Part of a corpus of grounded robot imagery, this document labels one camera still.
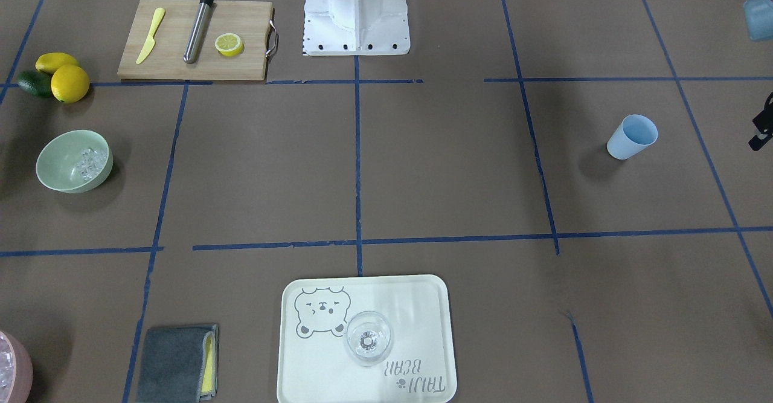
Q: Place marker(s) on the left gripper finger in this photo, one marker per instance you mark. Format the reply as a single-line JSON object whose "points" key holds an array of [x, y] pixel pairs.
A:
{"points": [[757, 142]]}

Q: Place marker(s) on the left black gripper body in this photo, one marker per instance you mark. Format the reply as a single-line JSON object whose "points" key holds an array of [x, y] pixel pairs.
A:
{"points": [[764, 126]]}

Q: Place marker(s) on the light blue cup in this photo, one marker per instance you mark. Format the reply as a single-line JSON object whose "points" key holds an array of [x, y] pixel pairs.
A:
{"points": [[633, 135]]}

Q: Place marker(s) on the green bowl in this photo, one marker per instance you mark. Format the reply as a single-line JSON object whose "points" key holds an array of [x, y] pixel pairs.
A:
{"points": [[55, 162]]}

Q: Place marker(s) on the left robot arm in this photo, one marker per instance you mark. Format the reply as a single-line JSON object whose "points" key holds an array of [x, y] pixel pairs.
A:
{"points": [[758, 17]]}

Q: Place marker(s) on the clear ice cubes pile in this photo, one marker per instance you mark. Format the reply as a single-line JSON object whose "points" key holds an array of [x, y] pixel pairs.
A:
{"points": [[90, 163]]}

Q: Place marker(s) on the pink bowl with ice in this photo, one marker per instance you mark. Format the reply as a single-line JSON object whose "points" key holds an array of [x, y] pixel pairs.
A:
{"points": [[16, 370]]}

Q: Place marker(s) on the clear wine glass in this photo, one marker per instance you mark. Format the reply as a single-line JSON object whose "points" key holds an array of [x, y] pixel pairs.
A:
{"points": [[369, 338]]}

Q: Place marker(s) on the cream bear tray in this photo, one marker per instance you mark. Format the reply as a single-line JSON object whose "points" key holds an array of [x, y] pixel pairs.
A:
{"points": [[313, 363]]}

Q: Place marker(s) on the wooden cutting board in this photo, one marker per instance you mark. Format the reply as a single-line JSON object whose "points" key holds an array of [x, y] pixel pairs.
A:
{"points": [[251, 20]]}

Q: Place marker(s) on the lemon half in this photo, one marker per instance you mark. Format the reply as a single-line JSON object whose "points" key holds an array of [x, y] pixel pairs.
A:
{"points": [[229, 44]]}

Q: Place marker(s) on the steel muddler black tip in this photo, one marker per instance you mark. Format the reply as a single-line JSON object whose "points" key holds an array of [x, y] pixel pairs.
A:
{"points": [[197, 33]]}

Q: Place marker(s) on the yellow plastic knife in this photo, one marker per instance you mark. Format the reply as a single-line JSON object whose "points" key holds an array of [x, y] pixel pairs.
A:
{"points": [[149, 42]]}

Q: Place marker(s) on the grey yellow folded cloth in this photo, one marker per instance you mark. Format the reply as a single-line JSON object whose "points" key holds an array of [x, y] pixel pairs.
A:
{"points": [[179, 364]]}

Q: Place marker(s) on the yellow lemon front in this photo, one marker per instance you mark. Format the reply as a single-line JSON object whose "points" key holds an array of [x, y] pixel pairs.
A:
{"points": [[70, 83]]}

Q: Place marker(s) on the yellow lemon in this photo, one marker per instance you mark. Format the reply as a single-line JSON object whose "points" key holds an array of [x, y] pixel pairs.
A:
{"points": [[70, 83], [49, 63]]}

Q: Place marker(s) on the yellow lemon back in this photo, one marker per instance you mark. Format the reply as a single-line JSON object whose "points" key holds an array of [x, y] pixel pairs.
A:
{"points": [[49, 63]]}

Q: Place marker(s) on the green avocado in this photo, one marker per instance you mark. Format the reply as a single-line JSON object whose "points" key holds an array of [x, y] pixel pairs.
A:
{"points": [[35, 83]]}

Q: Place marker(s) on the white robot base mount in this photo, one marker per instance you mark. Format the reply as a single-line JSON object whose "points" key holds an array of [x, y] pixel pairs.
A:
{"points": [[356, 28]]}

